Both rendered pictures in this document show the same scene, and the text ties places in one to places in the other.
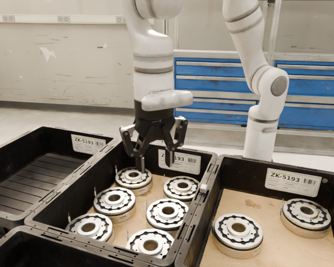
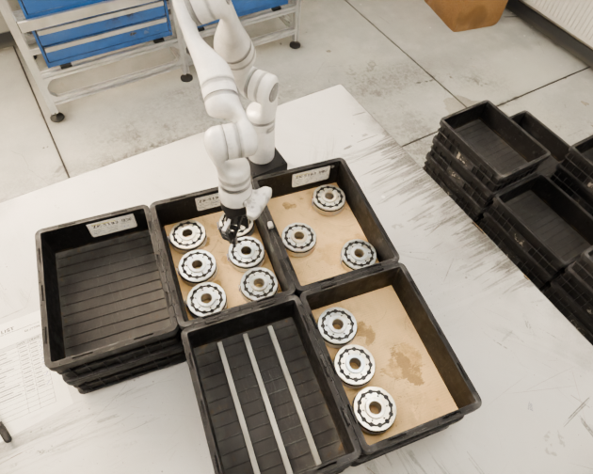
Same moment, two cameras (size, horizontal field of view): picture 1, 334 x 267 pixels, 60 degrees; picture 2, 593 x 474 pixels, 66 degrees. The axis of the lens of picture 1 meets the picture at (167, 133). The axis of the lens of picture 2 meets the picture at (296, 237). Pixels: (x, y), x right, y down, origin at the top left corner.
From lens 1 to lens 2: 0.77 m
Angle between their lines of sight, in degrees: 45
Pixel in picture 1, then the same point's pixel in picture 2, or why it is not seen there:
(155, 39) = (243, 170)
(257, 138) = (264, 138)
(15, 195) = (95, 313)
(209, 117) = (104, 45)
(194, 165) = not seen: hidden behind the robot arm
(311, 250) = (342, 223)
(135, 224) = (226, 272)
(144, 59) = (238, 185)
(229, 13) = (229, 58)
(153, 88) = (246, 198)
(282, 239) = (323, 225)
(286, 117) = not seen: hidden behind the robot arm
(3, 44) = not seen: outside the picture
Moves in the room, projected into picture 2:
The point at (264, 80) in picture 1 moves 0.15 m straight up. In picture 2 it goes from (262, 93) to (261, 46)
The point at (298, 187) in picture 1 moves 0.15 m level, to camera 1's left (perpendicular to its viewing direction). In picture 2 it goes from (315, 178) to (279, 200)
